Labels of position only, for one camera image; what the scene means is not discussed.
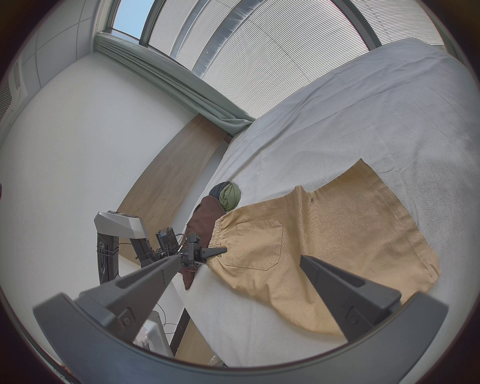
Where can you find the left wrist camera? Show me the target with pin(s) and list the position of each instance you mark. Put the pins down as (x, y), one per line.
(194, 240)

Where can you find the tan shorts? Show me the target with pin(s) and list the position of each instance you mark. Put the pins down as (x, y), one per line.
(318, 232)

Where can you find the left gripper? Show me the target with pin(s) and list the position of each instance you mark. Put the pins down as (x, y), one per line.
(193, 255)

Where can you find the white ceiling air conditioner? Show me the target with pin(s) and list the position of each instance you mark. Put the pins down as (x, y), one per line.
(9, 101)

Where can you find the green garment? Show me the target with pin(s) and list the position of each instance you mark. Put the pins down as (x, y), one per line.
(230, 197)

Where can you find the bed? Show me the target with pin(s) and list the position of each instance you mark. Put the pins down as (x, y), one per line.
(337, 112)

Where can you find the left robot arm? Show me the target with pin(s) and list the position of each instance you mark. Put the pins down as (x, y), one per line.
(120, 223)

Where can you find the brown garment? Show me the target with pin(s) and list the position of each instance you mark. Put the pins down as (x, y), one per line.
(204, 217)

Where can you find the blue-green curtain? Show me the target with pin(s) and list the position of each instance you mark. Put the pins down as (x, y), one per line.
(210, 101)

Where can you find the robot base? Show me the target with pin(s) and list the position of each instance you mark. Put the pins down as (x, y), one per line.
(153, 333)

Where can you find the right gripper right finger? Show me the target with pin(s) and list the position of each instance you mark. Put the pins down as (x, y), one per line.
(345, 303)

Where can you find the black garment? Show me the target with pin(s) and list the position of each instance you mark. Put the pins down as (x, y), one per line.
(216, 190)

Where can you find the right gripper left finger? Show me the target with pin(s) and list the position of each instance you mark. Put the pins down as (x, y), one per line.
(131, 303)

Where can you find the window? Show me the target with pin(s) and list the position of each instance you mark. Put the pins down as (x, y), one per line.
(281, 48)

